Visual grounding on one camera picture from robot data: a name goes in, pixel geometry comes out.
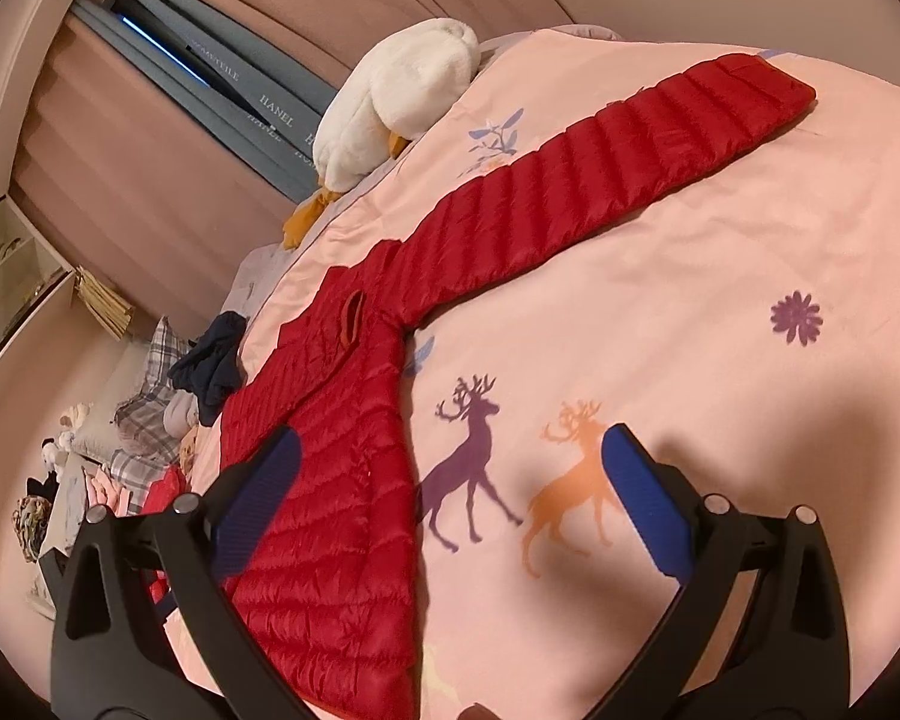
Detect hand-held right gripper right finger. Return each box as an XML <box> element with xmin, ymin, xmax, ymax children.
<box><xmin>577</xmin><ymin>422</ymin><xmax>850</xmax><ymax>720</ymax></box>

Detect camouflage bag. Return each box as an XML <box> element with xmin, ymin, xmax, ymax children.
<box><xmin>13</xmin><ymin>495</ymin><xmax>51</xmax><ymax>565</ymax></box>

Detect white open shelf cabinet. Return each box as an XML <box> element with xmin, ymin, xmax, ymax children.
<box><xmin>0</xmin><ymin>195</ymin><xmax>74</xmax><ymax>391</ymax></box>

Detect plaid pillow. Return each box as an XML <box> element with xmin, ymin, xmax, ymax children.
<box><xmin>112</xmin><ymin>315</ymin><xmax>196</xmax><ymax>485</ymax></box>

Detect pink deer print blanket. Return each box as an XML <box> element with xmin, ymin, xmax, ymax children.
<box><xmin>187</xmin><ymin>28</ymin><xmax>900</xmax><ymax>720</ymax></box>

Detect blue-grey curtain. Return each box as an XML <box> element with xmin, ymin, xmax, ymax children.
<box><xmin>71</xmin><ymin>0</ymin><xmax>346</xmax><ymax>203</ymax></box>

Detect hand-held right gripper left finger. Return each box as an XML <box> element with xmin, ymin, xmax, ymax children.
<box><xmin>51</xmin><ymin>426</ymin><xmax>323</xmax><ymax>720</ymax></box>

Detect grey folded cloth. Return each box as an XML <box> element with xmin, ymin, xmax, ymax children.
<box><xmin>163</xmin><ymin>396</ymin><xmax>200</xmax><ymax>437</ymax></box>

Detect pink clothes pile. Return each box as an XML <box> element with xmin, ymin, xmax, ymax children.
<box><xmin>82</xmin><ymin>465</ymin><xmax>134</xmax><ymax>518</ymax></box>

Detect white duck plush toy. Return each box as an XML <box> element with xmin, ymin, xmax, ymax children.
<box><xmin>281</xmin><ymin>17</ymin><xmax>481</xmax><ymax>250</ymax></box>

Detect red down jacket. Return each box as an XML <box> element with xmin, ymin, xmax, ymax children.
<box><xmin>144</xmin><ymin>52</ymin><xmax>817</xmax><ymax>719</ymax></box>

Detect navy garment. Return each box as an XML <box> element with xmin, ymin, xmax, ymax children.
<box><xmin>169</xmin><ymin>311</ymin><xmax>250</xmax><ymax>427</ymax></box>

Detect grey bed sheet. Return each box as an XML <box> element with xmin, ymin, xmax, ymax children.
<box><xmin>229</xmin><ymin>240</ymin><xmax>305</xmax><ymax>320</ymax></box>

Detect light beige pillow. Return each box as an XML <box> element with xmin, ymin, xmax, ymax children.
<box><xmin>70</xmin><ymin>420</ymin><xmax>122</xmax><ymax>460</ymax></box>

